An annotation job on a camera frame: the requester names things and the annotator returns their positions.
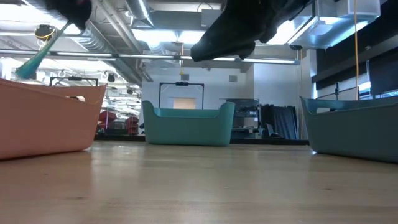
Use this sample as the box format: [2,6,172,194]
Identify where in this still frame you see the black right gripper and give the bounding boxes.
[190,0,312,62]

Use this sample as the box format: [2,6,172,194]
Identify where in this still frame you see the iridescent blue-green utensil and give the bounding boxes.
[15,21,73,80]

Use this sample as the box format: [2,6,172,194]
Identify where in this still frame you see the long ceiling strip light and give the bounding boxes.
[0,49,296,65]

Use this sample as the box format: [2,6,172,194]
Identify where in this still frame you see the dark shelf cart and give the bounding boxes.
[226,98,261,140]

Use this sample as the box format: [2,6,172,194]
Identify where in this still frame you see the green plastic bin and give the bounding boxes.
[142,100,236,147]

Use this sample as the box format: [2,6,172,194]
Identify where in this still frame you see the dark folded panels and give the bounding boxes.
[260,105,299,140]

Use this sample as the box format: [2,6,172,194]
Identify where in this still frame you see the red chair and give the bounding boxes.
[98,110,118,126]

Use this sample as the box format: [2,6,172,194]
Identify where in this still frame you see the salmon orange plastic bin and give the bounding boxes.
[0,77,108,161]

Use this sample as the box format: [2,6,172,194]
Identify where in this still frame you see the red storage cart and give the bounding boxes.
[125,115,140,135]

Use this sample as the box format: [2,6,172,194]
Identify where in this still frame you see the blue-grey plastic bin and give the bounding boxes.
[300,96,398,164]

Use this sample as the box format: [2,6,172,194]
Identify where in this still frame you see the yellow black cable reel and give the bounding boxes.
[34,24,57,43]

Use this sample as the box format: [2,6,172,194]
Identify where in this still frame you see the black rectangular rig frame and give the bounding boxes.
[49,76,99,96]

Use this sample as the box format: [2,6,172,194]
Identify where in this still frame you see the black table frame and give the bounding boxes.
[95,134,311,146]

